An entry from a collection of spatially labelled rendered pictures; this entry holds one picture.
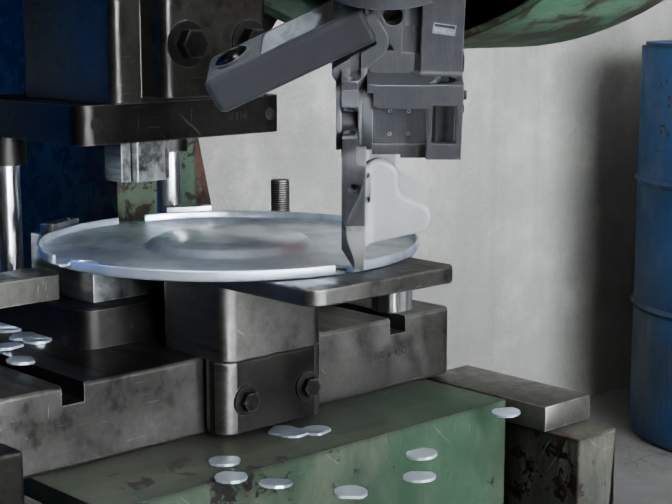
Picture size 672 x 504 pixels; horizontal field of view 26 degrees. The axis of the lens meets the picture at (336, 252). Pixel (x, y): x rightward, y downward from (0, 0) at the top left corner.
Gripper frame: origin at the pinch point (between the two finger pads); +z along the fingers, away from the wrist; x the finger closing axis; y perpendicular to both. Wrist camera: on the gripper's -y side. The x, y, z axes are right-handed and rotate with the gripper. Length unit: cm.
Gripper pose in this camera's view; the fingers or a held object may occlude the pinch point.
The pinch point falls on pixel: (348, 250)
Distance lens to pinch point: 101.1
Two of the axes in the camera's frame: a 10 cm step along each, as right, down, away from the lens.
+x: 0.0, -4.8, 8.8
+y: 10.0, 0.0, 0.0
